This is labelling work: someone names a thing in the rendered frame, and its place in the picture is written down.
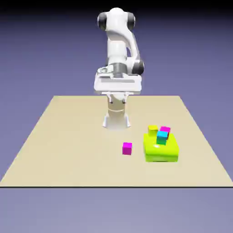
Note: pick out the small yellow cube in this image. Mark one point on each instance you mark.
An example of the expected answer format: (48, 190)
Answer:
(152, 130)

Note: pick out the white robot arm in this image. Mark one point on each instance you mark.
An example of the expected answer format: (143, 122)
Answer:
(116, 32)

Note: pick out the small cyan cube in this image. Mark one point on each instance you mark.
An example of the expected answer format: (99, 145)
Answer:
(162, 138)

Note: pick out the small magenta cube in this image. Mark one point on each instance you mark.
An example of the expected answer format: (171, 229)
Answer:
(127, 148)
(166, 129)

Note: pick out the large lime green box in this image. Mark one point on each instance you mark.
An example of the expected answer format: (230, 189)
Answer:
(161, 151)

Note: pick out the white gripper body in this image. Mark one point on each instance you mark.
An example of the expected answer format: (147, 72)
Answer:
(117, 85)

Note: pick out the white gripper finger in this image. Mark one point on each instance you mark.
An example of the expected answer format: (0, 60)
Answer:
(124, 98)
(110, 98)

